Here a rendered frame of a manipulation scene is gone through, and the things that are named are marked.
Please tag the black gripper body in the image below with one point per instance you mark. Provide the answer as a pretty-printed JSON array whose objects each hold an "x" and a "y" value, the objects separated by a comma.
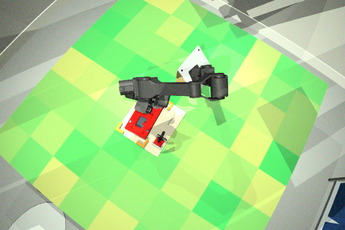
[{"x": 162, "y": 100}]

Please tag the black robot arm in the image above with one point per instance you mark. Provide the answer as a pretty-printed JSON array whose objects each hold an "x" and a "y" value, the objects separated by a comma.
[{"x": 145, "y": 88}]

